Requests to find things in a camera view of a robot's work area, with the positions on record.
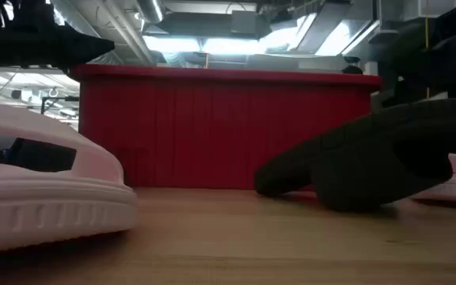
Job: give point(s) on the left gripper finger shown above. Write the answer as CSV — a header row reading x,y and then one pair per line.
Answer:
x,y
87,47

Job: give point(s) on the red plastic bin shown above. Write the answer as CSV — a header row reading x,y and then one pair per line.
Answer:
x,y
212,126

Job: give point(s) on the black security camera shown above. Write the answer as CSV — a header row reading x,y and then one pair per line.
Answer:
x,y
351,59

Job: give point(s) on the grey ceiling box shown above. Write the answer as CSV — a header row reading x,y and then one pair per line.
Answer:
x,y
244,23

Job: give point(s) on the black metal stand frame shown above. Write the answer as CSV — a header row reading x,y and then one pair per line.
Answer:
x,y
46,103

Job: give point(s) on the black slide sandal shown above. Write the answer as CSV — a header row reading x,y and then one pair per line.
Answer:
x,y
287,172
370,186

